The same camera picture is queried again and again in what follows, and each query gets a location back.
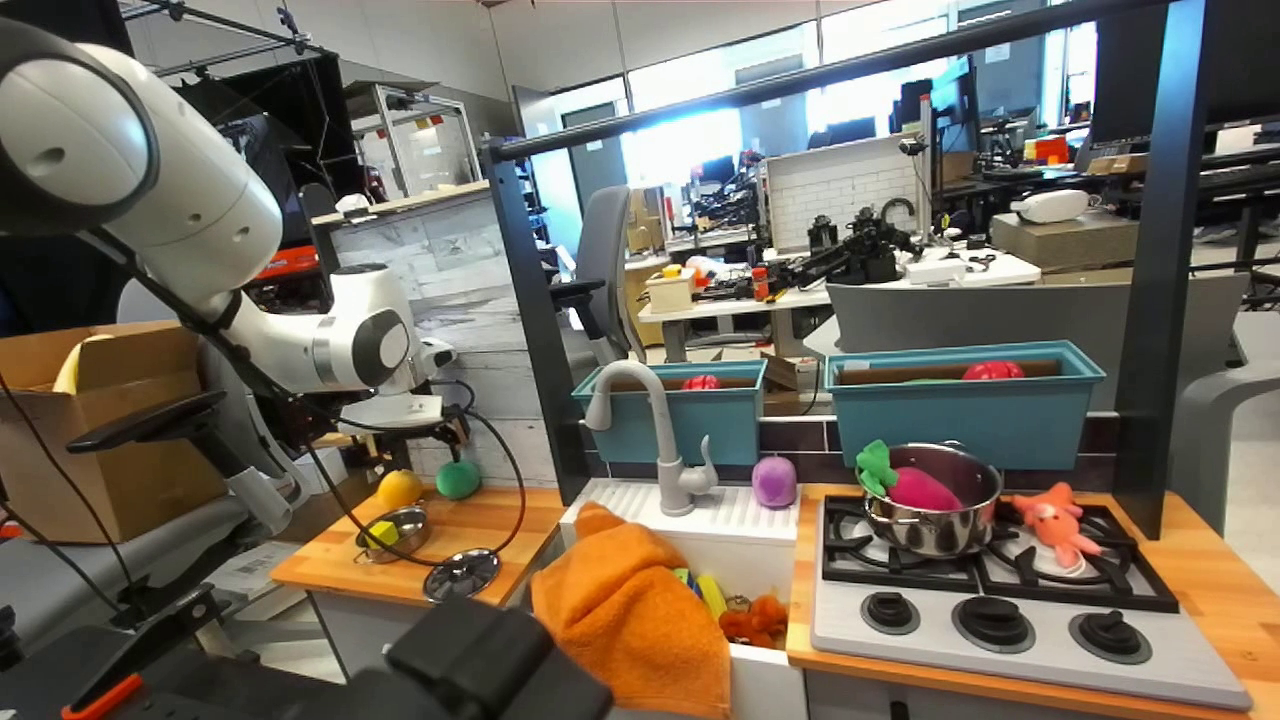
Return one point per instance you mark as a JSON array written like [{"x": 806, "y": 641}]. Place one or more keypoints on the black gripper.
[{"x": 387, "y": 448}]

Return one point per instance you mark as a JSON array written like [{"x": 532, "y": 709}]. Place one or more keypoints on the green ball toy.
[{"x": 458, "y": 481}]

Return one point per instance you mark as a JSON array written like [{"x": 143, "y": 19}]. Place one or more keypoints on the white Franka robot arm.
[{"x": 146, "y": 175}]

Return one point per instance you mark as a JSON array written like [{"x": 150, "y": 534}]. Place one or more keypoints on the yellow toy block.
[{"x": 383, "y": 534}]

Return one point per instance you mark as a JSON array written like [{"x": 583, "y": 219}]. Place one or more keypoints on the toy kitchen cabinet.
[{"x": 333, "y": 625}]

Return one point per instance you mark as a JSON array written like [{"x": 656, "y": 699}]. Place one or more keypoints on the grey toy faucet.
[{"x": 671, "y": 475}]

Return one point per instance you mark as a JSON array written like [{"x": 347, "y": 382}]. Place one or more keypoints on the red toy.
[
  {"x": 993, "y": 374},
  {"x": 702, "y": 384}
]

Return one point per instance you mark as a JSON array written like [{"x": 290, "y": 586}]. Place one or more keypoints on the white toy sink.
[{"x": 726, "y": 534}]

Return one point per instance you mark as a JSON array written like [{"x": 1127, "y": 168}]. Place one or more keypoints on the yellow green toy vegetable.
[{"x": 704, "y": 597}]

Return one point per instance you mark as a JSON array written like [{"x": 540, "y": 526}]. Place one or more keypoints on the purple toy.
[{"x": 775, "y": 486}]

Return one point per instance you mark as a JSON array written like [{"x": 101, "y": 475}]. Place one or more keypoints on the orange toy food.
[{"x": 757, "y": 625}]

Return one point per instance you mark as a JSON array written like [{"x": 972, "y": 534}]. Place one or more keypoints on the green plush toy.
[{"x": 874, "y": 468}]

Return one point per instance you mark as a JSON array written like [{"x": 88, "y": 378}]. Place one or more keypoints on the pink toy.
[{"x": 923, "y": 493}]

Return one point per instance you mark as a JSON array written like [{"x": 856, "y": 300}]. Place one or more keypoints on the grey toy stove top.
[{"x": 1014, "y": 654}]

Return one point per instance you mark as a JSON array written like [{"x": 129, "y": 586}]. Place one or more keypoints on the orange plush toy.
[{"x": 1058, "y": 521}]

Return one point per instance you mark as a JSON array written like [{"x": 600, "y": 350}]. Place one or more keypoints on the grey wood panel board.
[{"x": 461, "y": 281}]

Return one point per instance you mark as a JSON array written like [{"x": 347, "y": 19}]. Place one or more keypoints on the orange towel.
[{"x": 635, "y": 615}]

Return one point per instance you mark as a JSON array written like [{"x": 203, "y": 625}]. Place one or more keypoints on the grey background office chair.
[{"x": 600, "y": 263}]

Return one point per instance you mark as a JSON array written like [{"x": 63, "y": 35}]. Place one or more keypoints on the small teal planter box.
[{"x": 712, "y": 424}]

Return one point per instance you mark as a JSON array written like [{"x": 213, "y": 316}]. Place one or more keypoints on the white storage crate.
[{"x": 424, "y": 144}]

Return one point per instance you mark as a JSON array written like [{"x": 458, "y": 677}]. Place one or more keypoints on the cluttered office desk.
[{"x": 747, "y": 309}]

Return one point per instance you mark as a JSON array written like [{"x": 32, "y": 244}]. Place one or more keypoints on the white board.
[{"x": 844, "y": 185}]

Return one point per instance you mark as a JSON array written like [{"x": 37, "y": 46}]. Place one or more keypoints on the large steel pot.
[{"x": 949, "y": 529}]

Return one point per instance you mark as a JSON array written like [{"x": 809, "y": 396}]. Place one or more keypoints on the large teal planter box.
[{"x": 962, "y": 421}]

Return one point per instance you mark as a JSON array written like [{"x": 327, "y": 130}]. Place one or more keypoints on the flat cardboard box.
[{"x": 1066, "y": 240}]

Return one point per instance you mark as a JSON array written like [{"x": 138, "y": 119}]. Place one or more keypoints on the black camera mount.
[{"x": 464, "y": 662}]

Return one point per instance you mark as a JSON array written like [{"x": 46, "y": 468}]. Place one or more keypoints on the black kitchen frame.
[{"x": 1163, "y": 266}]

